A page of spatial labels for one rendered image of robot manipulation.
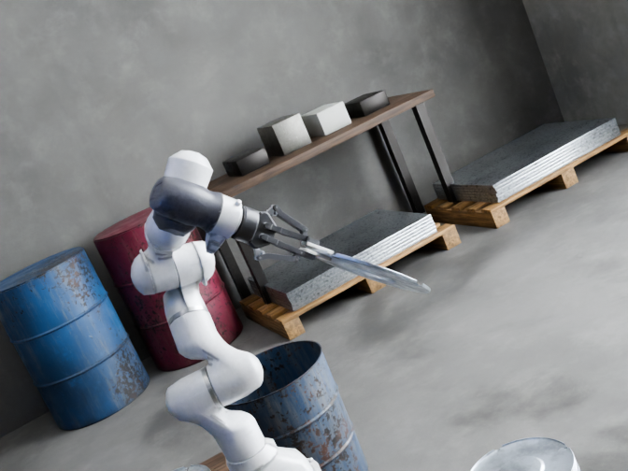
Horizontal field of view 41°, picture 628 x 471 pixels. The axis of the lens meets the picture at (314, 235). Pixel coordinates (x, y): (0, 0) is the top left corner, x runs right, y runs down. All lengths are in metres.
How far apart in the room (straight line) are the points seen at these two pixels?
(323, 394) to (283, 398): 0.16
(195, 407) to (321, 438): 0.86
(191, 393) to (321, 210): 3.77
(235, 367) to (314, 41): 3.96
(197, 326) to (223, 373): 0.15
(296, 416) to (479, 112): 3.97
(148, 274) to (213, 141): 3.42
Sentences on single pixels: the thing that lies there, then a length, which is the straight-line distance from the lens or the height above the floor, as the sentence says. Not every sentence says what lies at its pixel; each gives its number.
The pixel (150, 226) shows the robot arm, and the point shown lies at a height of 1.22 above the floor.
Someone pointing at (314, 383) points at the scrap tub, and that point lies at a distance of 2.83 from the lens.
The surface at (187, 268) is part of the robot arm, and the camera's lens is 2.15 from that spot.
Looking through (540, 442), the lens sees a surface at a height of 0.24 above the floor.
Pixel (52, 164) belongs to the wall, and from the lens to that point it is 5.32.
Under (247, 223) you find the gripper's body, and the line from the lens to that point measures 1.75.
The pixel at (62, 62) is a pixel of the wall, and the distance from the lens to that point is 5.37.
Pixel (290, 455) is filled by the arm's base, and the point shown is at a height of 0.53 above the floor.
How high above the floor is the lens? 1.50
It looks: 13 degrees down
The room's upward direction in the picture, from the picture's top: 24 degrees counter-clockwise
